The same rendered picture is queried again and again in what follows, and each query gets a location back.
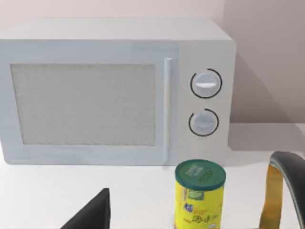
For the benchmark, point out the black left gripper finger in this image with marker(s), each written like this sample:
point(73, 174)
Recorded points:
point(94, 212)

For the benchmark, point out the yellow can with green lid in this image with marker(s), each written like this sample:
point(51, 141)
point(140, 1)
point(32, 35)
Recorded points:
point(199, 190)

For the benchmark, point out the small round microwave knob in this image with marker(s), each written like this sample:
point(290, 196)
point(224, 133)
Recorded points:
point(203, 122)

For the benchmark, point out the pale microwave door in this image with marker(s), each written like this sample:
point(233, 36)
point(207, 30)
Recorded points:
point(83, 52)

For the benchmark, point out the large round microwave knob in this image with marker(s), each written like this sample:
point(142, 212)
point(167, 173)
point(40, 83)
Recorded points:
point(206, 83)

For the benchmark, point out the pale microwave oven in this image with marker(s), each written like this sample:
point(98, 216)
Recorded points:
point(205, 55)

